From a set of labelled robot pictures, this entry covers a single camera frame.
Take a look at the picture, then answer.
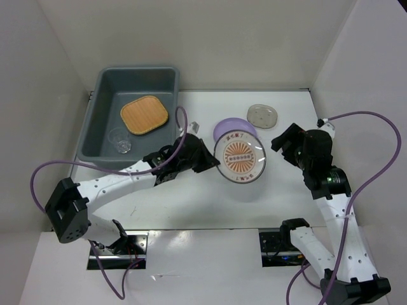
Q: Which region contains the clear square glass dish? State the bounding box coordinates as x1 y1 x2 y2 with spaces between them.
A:
247 104 278 129

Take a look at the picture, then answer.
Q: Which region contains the white orange patterned plate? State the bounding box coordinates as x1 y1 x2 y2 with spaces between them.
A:
214 130 266 184

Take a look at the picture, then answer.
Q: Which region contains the purple plastic plate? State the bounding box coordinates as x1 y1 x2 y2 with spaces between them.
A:
213 118 258 142

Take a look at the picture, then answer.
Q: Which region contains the woven bamboo square tray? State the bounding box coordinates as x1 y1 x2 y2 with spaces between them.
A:
120 95 169 135

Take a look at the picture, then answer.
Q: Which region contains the clear plastic cup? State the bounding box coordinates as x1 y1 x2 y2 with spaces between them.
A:
107 127 132 154

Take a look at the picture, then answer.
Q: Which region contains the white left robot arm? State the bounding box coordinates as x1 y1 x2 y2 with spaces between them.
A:
45 133 220 254

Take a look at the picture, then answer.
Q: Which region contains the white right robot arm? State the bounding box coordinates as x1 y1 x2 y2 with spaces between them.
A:
271 123 391 304

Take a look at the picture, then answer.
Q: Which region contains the grey plastic bin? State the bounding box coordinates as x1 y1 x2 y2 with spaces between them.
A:
76 65 179 170

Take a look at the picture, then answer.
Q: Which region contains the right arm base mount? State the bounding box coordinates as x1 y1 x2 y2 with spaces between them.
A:
258 229 305 268

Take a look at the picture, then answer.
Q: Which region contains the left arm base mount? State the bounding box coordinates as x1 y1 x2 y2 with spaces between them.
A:
92 230 149 270

